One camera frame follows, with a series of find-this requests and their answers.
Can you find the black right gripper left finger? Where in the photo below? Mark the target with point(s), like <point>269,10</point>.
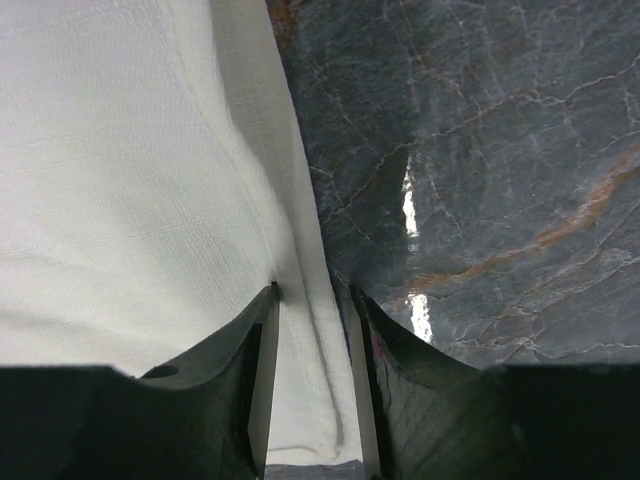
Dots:
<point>211,406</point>

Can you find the white cloth napkin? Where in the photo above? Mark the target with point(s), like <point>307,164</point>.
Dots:
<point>153,181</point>

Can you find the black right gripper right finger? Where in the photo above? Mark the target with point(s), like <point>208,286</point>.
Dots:
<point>431,416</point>

